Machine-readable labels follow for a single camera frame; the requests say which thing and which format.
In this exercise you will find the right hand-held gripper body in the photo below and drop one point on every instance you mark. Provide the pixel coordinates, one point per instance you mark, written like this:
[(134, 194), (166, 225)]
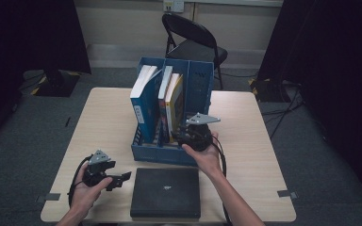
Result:
[(198, 135)]

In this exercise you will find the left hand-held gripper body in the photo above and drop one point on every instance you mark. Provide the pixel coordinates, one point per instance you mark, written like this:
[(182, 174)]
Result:
[(95, 175)]

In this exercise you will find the yellow paperback book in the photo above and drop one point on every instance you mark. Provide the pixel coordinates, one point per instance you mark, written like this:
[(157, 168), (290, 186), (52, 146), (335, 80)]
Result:
[(176, 103)]

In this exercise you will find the blue plastic file rack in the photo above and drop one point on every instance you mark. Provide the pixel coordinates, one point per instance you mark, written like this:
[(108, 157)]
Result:
[(199, 94)]

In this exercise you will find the blue paperback book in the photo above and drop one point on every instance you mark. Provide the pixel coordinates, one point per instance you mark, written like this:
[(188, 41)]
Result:
[(146, 106)]

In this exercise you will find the colourful illustrated book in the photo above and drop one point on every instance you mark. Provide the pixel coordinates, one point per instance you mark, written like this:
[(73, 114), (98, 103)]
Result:
[(165, 84)]

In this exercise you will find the person's left hand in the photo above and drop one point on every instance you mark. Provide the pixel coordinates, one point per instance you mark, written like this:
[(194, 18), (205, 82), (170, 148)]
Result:
[(86, 197)]

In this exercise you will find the person's right hand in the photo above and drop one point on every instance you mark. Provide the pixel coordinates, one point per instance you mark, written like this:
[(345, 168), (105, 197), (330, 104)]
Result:
[(209, 160)]

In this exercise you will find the grey tape strip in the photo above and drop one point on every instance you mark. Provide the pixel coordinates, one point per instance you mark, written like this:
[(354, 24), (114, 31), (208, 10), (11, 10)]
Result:
[(286, 194), (52, 197)]

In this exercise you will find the small black floor item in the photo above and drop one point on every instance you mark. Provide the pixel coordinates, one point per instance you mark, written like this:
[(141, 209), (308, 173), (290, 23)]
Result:
[(67, 121)]

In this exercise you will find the black stand base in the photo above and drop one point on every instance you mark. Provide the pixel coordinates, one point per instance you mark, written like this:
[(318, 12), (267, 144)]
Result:
[(56, 84), (270, 91)]

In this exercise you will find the black folding chair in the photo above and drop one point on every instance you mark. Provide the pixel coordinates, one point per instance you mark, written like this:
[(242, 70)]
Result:
[(194, 47)]

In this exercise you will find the black curtain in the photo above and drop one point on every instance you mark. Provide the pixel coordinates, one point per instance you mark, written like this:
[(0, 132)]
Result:
[(28, 31), (342, 47)]

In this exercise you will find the white wall socket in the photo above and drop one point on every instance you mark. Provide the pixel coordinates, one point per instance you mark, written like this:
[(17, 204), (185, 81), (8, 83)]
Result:
[(173, 5)]

